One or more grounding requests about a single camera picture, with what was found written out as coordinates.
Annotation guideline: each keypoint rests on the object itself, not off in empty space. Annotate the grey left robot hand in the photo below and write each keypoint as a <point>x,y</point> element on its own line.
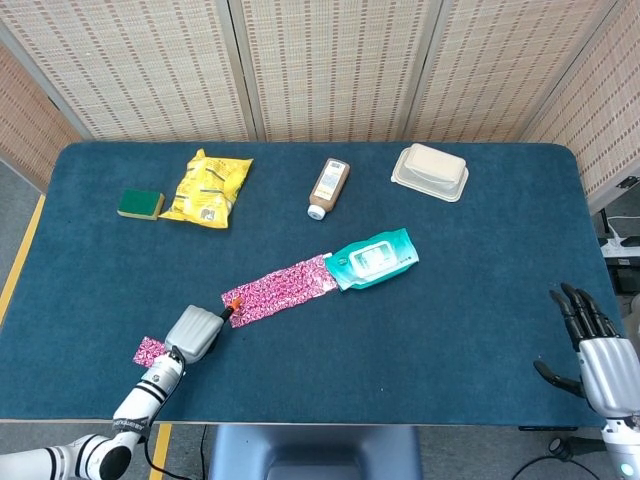
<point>195,332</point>

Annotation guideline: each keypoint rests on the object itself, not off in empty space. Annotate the grey black right robot hand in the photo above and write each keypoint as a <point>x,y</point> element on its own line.
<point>605,365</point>

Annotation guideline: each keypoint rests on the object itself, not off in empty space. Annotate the small pink wrapper piece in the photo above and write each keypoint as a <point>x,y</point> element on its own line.
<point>147,352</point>

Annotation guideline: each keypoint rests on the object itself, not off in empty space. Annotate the pink patterned wrapper strip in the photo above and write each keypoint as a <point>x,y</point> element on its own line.
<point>280,287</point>

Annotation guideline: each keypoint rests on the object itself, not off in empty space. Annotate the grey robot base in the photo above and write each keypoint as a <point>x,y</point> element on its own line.
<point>315,452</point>

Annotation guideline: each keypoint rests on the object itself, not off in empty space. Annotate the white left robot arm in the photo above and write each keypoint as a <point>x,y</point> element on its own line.
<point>150,390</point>

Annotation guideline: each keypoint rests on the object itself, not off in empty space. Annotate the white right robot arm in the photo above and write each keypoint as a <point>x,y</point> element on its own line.
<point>622,450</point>

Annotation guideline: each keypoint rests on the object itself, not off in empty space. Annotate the green yellow sponge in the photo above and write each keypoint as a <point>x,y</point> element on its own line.
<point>141,202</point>

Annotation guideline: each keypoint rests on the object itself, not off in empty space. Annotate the yellow snack bag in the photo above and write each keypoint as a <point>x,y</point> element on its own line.
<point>207,190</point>

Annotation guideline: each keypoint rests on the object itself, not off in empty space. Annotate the teal wet wipes pack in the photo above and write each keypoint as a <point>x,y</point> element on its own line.
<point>372,260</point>

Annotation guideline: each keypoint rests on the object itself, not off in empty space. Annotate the brown bottle white cap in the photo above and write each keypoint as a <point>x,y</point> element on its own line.
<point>329,185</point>

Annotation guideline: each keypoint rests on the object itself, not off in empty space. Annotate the blue felt table cover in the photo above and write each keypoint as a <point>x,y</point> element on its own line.
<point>400,350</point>

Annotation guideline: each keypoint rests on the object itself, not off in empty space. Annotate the woven folding screen panel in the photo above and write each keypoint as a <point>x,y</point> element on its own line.
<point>30,125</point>
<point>140,70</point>
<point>600,115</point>
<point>500,70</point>
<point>335,70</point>

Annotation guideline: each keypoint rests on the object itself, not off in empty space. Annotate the beige plastic lidded container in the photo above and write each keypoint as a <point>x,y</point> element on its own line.
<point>432,172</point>

